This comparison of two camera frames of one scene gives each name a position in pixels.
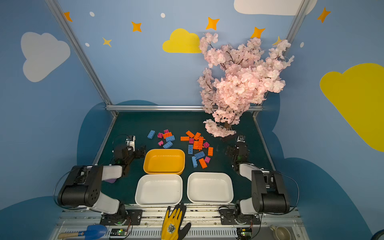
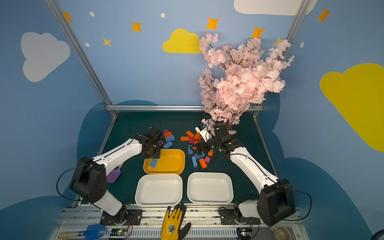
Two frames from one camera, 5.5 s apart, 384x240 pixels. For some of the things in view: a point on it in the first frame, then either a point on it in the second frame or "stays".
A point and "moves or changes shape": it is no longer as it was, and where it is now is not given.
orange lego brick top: [189, 133] stays
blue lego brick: [151, 134] moves or changes shape
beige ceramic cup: [280, 233] stays
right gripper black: [237, 150] → [205, 145]
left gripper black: [135, 153] → [156, 133]
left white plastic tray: [155, 190] stays
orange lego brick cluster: [166, 135] stays
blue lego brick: [169, 144] stays
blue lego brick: [170, 138] stays
